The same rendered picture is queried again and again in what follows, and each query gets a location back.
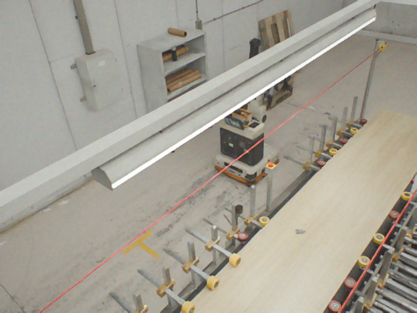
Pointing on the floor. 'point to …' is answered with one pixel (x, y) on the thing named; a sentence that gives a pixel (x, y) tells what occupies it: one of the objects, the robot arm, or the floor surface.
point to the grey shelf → (145, 60)
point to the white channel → (40, 181)
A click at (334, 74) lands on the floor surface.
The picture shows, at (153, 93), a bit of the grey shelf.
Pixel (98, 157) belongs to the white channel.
